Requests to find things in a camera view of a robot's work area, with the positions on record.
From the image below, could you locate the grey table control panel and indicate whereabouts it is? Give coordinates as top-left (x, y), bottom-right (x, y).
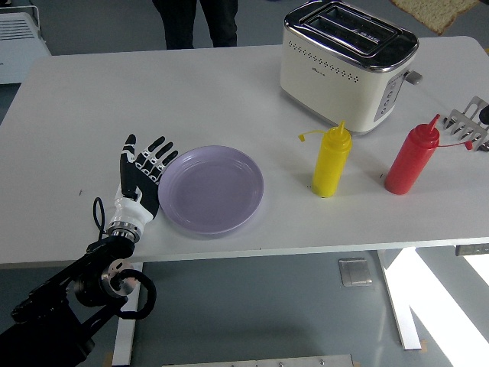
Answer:
top-left (455, 243), bottom-right (489, 257)

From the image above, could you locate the person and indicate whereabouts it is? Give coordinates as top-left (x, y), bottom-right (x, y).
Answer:
top-left (151, 0), bottom-right (238, 50)

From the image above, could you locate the silver floor socket cover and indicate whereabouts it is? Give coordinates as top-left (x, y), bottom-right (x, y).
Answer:
top-left (338, 258), bottom-right (374, 287)

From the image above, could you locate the slice of brown bread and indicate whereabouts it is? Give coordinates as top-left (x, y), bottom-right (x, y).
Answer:
top-left (389, 0), bottom-right (478, 36)

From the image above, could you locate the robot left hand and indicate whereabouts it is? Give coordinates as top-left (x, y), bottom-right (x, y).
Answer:
top-left (108, 133), bottom-right (180, 231)

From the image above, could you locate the white table leg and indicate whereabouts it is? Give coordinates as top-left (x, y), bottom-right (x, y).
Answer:
top-left (376, 248), bottom-right (428, 350)
top-left (110, 262), bottom-right (144, 366)

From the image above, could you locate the cream toaster with chrome top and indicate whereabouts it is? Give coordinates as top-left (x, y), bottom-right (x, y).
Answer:
top-left (279, 0), bottom-right (424, 135)

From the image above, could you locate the yellow squeeze bottle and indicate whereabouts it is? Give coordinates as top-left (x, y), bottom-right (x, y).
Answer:
top-left (297, 120), bottom-right (352, 199)

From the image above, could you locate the purple plastic plate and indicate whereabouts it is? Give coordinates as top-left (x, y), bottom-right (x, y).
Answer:
top-left (157, 145), bottom-right (264, 235)

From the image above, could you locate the red squeeze bottle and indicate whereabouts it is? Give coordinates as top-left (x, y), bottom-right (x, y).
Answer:
top-left (384, 113), bottom-right (474, 196)

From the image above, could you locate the white slatted heater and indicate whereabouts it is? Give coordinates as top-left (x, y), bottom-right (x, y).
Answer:
top-left (0, 3), bottom-right (51, 85)

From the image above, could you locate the metal toast rack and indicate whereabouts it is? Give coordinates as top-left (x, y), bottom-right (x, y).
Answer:
top-left (442, 96), bottom-right (489, 153)

